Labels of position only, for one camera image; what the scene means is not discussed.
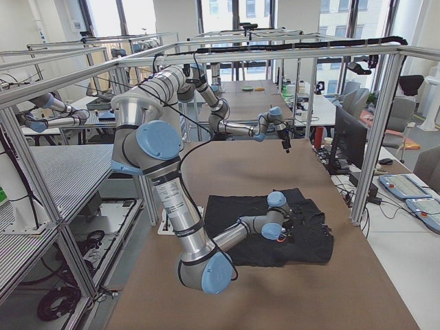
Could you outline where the black graphic t-shirt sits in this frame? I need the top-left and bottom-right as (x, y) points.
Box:
(205, 188), (333, 267)

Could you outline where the striped aluminium work table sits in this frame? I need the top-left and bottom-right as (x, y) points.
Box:
(0, 143), (116, 238)

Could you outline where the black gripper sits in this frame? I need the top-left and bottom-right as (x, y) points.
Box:
(277, 127), (291, 149)

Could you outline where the red thermos bottle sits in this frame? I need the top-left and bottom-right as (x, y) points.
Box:
(314, 126), (324, 150)

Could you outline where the blue teach pendant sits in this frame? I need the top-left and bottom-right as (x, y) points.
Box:
(378, 174), (432, 200)

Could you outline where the black computer monitor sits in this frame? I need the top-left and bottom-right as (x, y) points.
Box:
(327, 107), (367, 175)

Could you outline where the aluminium frame cage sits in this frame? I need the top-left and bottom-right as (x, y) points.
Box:
(0, 43), (410, 303)

